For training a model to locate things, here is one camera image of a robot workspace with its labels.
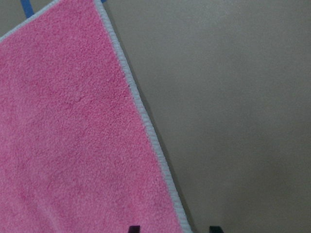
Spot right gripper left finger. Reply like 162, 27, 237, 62
128, 225, 140, 233

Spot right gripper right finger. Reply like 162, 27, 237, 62
209, 226, 224, 233

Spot pink towel grey back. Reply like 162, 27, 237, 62
0, 0, 191, 233

